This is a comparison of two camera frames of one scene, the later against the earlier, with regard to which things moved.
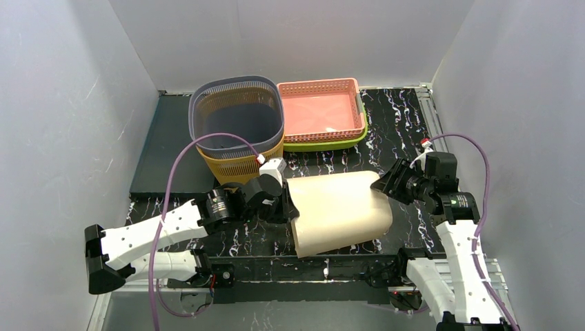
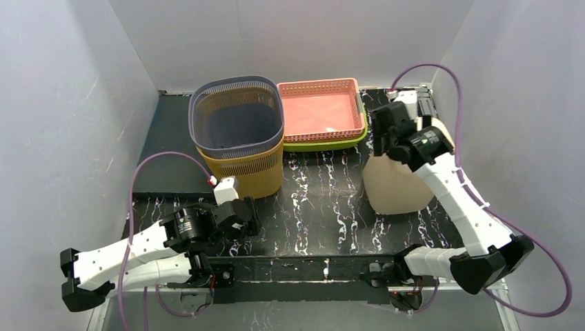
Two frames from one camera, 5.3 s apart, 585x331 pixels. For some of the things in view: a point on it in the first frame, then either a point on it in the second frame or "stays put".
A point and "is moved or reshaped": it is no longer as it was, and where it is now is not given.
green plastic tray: x=328 y=146 stays put
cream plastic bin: x=338 y=210 is moved or reshaped
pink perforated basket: x=319 y=110 stays put
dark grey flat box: x=168 y=132 stays put
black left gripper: x=283 y=206 → x=249 y=215
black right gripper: x=392 y=181 → x=383 y=126
